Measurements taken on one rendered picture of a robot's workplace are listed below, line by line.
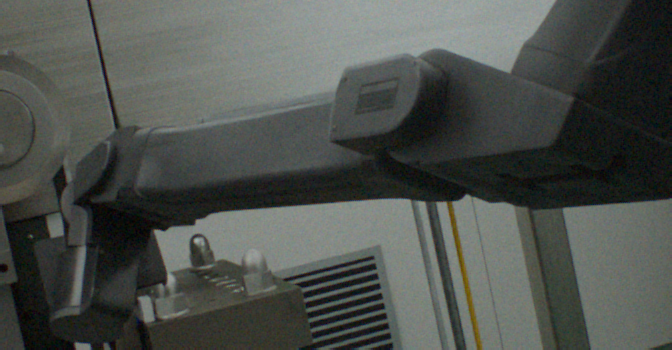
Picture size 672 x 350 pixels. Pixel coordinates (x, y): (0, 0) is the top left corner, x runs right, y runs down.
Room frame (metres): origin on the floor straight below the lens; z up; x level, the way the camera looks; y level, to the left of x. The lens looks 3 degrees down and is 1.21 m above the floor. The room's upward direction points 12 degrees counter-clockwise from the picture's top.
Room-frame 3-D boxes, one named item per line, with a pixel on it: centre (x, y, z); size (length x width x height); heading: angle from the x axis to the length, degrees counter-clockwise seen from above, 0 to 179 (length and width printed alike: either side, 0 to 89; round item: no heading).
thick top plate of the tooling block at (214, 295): (1.37, 0.19, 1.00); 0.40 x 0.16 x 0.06; 16
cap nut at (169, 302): (1.19, 0.19, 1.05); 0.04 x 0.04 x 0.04
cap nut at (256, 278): (1.23, 0.10, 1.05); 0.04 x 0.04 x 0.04
